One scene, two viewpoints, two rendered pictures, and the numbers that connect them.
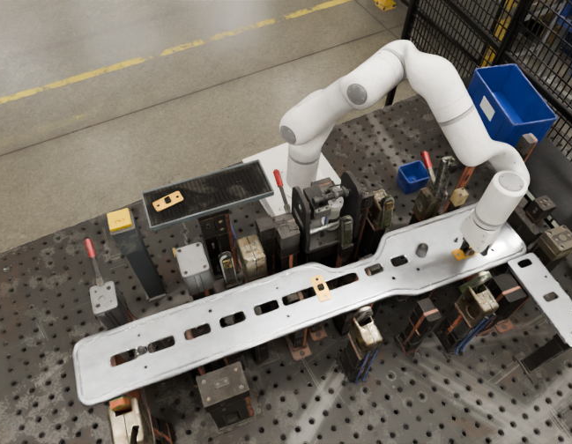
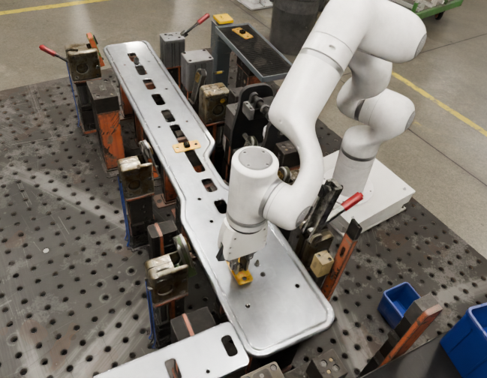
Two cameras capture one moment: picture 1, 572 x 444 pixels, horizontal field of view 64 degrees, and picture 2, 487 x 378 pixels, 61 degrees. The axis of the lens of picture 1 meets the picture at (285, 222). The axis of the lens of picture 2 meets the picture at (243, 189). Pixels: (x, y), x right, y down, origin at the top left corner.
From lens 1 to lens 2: 1.32 m
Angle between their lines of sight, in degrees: 49
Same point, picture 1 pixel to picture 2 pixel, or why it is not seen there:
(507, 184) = (249, 153)
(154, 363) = (126, 67)
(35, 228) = not seen: hidden behind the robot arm
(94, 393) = (109, 49)
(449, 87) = (325, 13)
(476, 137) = (288, 82)
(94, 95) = (446, 127)
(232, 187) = (263, 59)
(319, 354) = (157, 214)
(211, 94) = not seen: outside the picture
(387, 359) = not seen: hidden behind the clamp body
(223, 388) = (97, 88)
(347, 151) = (423, 248)
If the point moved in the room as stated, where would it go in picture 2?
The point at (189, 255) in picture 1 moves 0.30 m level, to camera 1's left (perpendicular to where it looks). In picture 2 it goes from (200, 54) to (199, 18)
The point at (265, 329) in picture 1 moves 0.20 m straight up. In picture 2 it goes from (147, 115) to (142, 58)
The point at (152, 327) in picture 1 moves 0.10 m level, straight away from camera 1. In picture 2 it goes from (154, 66) to (175, 59)
